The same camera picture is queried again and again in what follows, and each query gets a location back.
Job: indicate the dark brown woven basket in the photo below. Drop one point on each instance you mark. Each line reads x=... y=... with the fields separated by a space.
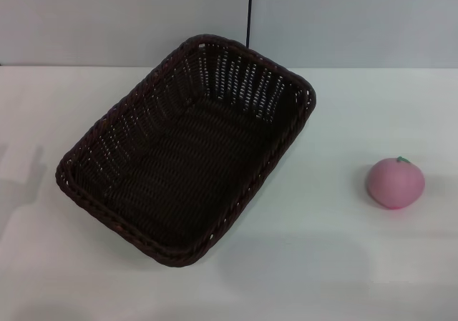
x=186 y=156

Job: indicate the pink toy peach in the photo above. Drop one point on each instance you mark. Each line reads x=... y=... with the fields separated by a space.
x=395 y=185

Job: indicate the black vertical wall strip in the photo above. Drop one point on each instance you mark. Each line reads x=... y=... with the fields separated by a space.
x=249 y=10

